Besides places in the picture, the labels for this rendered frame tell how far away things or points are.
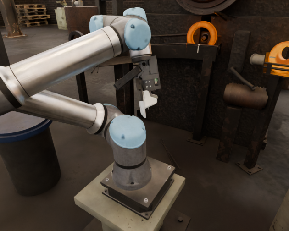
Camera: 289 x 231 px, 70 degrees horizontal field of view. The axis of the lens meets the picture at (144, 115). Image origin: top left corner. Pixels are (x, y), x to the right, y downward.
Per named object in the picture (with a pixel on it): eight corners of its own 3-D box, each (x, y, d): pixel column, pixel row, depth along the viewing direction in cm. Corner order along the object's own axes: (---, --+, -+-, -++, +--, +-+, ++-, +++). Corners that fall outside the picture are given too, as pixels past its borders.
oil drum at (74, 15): (86, 52, 439) (80, 5, 396) (109, 56, 413) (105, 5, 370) (65, 58, 393) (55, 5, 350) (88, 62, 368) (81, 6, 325)
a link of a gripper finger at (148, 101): (158, 112, 64) (155, 87, 68) (139, 114, 65) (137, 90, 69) (159, 116, 67) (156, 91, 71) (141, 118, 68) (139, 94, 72)
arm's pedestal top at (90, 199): (144, 251, 64) (144, 244, 62) (75, 204, 79) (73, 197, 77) (185, 184, 88) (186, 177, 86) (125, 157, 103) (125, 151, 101)
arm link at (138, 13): (116, 14, 69) (137, 14, 74) (122, 47, 71) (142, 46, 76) (127, 5, 63) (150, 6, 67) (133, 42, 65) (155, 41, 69)
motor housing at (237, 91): (214, 149, 151) (229, 79, 125) (247, 158, 141) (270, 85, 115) (210, 159, 141) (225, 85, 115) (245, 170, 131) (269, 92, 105)
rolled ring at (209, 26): (218, 21, 120) (219, 21, 122) (187, 20, 128) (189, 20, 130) (213, 54, 129) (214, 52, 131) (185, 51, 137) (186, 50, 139)
